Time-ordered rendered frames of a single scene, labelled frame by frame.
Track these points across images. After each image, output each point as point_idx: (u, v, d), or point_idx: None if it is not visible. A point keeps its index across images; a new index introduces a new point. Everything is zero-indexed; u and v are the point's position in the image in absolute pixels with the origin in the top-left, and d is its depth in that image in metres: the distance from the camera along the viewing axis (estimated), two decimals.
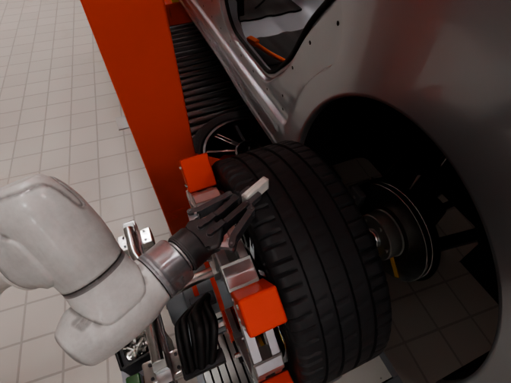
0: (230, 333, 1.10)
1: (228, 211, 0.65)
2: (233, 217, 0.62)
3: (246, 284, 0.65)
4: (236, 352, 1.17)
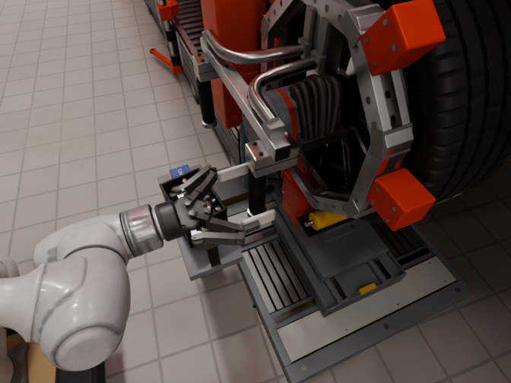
0: (301, 197, 1.00)
1: (208, 187, 0.69)
2: (217, 224, 0.61)
3: None
4: (303, 226, 1.06)
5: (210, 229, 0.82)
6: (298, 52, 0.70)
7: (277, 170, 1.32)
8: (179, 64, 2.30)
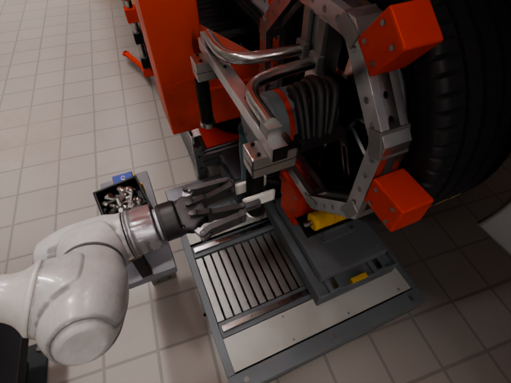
0: (299, 198, 1.00)
1: (219, 197, 0.67)
2: (220, 212, 0.63)
3: None
4: (302, 227, 1.06)
5: None
6: (296, 52, 0.69)
7: (228, 176, 1.30)
8: (150, 67, 2.28)
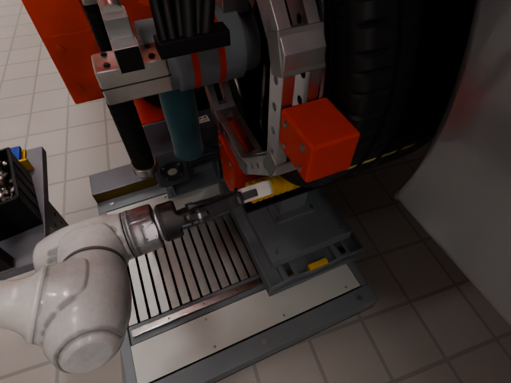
0: (233, 164, 0.83)
1: None
2: (216, 200, 0.64)
3: None
4: None
5: None
6: None
7: None
8: None
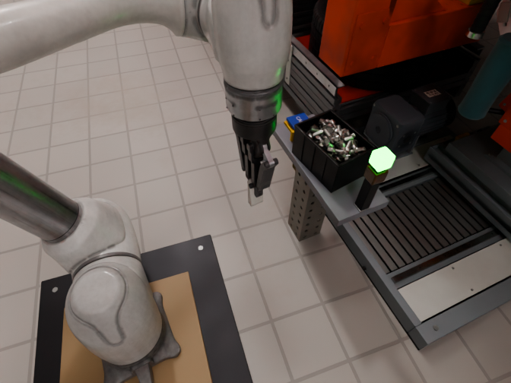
0: None
1: None
2: None
3: None
4: None
5: (390, 157, 0.74)
6: None
7: (389, 123, 1.25)
8: None
